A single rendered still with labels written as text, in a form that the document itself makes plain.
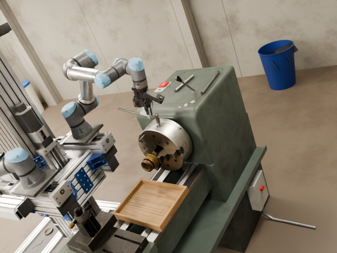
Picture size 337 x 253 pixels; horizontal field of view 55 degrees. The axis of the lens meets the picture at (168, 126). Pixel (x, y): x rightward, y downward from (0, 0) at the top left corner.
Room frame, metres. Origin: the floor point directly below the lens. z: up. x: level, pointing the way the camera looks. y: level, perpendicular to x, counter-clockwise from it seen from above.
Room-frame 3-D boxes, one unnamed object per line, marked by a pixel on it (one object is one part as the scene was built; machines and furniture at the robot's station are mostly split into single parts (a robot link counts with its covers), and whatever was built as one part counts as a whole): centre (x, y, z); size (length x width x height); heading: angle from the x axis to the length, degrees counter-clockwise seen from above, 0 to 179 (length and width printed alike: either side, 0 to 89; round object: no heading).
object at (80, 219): (1.30, 0.57, 1.14); 0.08 x 0.08 x 0.03
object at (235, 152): (1.99, -0.19, 0.43); 0.60 x 0.48 x 0.86; 136
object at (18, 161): (1.77, 0.90, 1.33); 0.13 x 0.12 x 0.14; 74
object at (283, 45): (3.76, -1.64, 0.28); 0.49 x 0.45 x 0.57; 55
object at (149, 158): (1.59, 0.17, 1.08); 0.09 x 0.09 x 0.09; 46
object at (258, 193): (1.72, -0.56, 0.22); 0.42 x 0.18 x 0.44; 46
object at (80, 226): (1.30, 0.56, 1.07); 0.07 x 0.07 x 0.10; 46
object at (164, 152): (1.58, 0.06, 1.08); 0.12 x 0.11 x 0.05; 46
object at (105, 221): (1.32, 0.55, 1.00); 0.20 x 0.10 x 0.05; 136
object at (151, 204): (1.49, 0.27, 0.89); 0.36 x 0.30 x 0.04; 46
